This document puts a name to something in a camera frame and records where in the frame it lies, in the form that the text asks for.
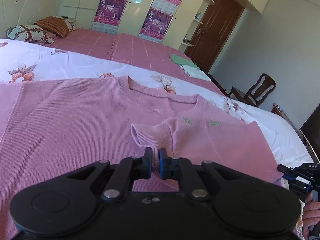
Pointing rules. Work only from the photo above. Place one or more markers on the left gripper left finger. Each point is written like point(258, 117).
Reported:
point(123, 175)

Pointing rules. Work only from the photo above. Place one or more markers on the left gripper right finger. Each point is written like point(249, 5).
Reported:
point(182, 171)

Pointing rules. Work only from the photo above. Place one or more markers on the pink knit sweater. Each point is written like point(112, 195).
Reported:
point(49, 128)

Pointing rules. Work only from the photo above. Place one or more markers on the person's right hand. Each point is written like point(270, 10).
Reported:
point(311, 214)

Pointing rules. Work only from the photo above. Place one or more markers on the black television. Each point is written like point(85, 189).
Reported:
point(311, 130)

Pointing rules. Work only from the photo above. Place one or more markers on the folded white garment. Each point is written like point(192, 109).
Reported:
point(194, 72)

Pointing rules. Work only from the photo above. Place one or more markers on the dark wooden chair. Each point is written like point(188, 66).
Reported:
point(256, 94)

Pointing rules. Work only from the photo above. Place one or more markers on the folded green garment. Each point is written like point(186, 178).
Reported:
point(180, 60)

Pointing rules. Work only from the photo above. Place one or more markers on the pink checked bed sheet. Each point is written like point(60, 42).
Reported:
point(127, 49)

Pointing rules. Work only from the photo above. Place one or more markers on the lower right purple poster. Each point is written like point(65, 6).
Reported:
point(155, 25)

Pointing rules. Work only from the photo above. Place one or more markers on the cream wardrobe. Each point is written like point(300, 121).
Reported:
point(183, 13)

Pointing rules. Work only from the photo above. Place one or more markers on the white floral quilt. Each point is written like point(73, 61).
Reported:
point(26, 61)

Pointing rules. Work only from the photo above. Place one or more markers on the orange striped pillow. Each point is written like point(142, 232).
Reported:
point(54, 25)

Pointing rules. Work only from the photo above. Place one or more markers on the lower left purple poster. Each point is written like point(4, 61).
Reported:
point(110, 11)

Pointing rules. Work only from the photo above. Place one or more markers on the brown wooden door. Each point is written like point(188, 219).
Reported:
point(218, 22)

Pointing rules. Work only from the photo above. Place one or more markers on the floral patterned pillow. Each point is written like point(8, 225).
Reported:
point(28, 33)

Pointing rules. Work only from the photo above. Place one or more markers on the corner shelf unit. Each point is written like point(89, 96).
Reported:
point(197, 22)

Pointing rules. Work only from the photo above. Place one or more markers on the cream round headboard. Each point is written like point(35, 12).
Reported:
point(23, 12)

